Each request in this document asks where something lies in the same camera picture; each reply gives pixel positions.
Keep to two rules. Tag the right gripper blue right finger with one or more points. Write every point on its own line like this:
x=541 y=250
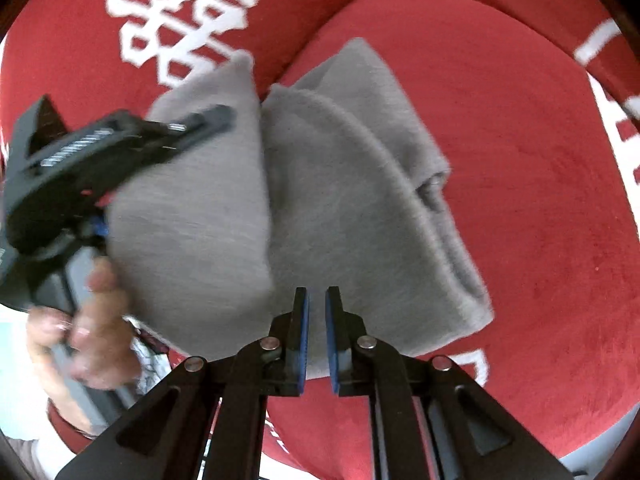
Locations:
x=429 y=419

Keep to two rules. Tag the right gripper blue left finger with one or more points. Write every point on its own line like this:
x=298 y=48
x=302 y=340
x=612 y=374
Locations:
x=205 y=419

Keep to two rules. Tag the grey knitted garment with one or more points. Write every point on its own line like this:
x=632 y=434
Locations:
x=331 y=181

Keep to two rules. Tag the person's left hand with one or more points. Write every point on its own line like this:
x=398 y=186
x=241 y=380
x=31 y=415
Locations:
x=98 y=334

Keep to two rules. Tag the red sofa back cushion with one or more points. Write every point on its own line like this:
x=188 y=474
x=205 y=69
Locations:
x=150 y=25

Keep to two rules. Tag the red sofa seat cushion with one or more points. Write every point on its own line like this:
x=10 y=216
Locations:
x=561 y=262

